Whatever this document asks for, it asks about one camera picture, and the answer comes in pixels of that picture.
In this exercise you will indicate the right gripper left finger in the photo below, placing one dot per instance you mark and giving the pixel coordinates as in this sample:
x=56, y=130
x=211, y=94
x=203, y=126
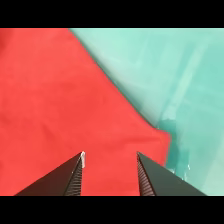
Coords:
x=63, y=180

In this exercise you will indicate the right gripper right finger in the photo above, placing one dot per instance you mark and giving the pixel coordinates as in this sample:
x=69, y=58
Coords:
x=156, y=181

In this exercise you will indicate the red T-shirt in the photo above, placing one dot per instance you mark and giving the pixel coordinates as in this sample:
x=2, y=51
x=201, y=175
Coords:
x=63, y=100

